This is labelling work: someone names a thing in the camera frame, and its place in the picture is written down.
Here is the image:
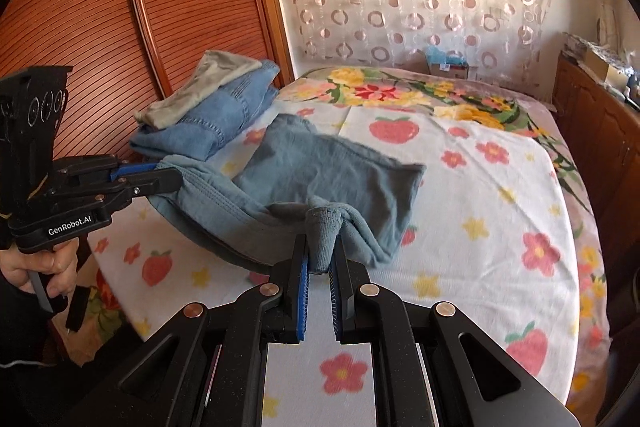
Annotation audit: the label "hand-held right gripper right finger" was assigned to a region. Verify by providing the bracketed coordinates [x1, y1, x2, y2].
[326, 236, 582, 427]

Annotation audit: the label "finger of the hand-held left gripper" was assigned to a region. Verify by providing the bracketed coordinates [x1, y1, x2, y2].
[107, 155, 162, 182]
[102, 166, 184, 208]

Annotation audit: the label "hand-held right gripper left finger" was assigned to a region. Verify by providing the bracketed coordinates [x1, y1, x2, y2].
[80, 233, 314, 427]

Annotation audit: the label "blue-grey pants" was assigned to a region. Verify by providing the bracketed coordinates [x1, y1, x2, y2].
[150, 113, 427, 276]

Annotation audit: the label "person's left forearm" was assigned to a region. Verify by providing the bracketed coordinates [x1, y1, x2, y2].
[0, 277, 146, 427]

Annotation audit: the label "person's left hand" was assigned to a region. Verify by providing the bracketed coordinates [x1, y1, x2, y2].
[0, 240, 82, 301]

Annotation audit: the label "folded grey-green garment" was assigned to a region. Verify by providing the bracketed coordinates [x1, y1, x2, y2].
[135, 50, 264, 130]

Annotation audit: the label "folded denim jeans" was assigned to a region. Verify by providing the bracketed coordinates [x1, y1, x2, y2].
[129, 61, 281, 160]

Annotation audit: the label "white floral blanket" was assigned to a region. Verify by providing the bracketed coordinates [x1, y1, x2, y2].
[92, 104, 609, 427]

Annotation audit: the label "wooden slatted wardrobe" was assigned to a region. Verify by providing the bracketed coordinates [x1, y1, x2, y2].
[0, 0, 296, 258]

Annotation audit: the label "pink floral bedspread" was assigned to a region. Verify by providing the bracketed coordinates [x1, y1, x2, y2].
[75, 64, 614, 414]

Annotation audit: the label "cardboard box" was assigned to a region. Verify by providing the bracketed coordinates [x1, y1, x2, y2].
[425, 47, 484, 80]

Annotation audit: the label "wooden side cabinet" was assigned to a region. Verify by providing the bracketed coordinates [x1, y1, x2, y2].
[552, 54, 640, 308]

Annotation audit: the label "box with patterned cloth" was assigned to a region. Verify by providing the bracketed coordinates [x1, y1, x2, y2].
[562, 32, 640, 88]

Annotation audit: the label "white window curtain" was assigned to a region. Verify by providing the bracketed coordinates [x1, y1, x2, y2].
[590, 0, 628, 60]

